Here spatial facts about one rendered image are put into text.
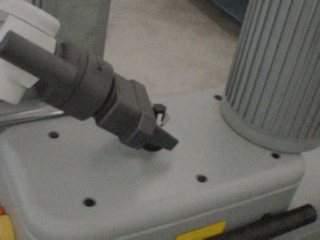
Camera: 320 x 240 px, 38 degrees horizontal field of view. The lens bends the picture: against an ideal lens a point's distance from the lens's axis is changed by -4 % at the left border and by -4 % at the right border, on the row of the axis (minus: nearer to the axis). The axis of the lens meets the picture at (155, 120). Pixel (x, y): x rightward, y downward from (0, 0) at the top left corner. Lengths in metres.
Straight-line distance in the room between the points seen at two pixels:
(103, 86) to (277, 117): 0.29
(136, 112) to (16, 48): 0.19
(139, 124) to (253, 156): 0.21
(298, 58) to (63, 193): 0.38
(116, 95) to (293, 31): 0.27
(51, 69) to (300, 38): 0.35
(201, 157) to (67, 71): 0.26
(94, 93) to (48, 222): 0.17
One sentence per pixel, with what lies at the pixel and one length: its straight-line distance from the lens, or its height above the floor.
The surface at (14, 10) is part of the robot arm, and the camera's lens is 0.60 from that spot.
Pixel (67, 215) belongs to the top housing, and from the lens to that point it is 0.60.
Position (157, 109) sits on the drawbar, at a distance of 0.68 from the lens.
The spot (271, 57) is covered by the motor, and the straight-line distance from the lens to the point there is 0.71.
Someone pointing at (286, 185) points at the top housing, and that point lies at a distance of 0.77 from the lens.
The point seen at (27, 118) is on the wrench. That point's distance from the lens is 0.74.
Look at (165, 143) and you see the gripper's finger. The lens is 0.68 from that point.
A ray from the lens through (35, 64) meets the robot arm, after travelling 0.55.
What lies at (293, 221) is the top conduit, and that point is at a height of 1.80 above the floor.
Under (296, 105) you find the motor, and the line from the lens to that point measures 0.74.
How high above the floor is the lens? 2.33
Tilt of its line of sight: 35 degrees down
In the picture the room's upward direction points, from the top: 12 degrees clockwise
